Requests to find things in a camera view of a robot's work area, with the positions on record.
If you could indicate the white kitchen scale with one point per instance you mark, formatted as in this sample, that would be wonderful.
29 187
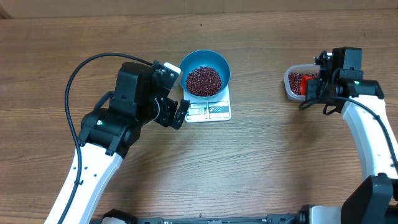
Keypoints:
210 110

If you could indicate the red beans pile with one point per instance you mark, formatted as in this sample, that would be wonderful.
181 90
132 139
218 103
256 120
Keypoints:
295 80

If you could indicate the clear plastic container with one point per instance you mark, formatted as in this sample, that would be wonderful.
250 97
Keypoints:
303 68

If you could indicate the red scoop blue handle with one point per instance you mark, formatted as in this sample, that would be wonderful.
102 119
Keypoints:
303 84

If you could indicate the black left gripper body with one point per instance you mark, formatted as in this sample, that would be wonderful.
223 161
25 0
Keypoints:
166 112

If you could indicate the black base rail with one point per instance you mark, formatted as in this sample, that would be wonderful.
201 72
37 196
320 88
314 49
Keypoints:
301 217

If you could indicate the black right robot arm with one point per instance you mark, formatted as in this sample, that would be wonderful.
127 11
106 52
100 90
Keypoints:
342 89

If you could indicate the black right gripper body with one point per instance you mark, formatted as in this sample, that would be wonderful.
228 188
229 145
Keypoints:
313 90

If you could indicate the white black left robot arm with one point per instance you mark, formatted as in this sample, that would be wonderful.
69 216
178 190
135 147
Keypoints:
140 96

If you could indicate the blue bowl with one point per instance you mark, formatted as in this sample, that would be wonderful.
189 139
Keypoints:
205 58

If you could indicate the red beans in bowl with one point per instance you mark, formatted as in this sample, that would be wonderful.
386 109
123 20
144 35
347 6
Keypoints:
203 81

